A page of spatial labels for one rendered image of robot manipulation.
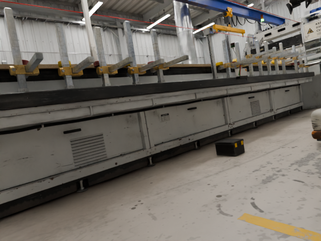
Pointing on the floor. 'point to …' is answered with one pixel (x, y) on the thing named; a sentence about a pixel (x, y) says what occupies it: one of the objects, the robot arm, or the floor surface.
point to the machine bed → (122, 133)
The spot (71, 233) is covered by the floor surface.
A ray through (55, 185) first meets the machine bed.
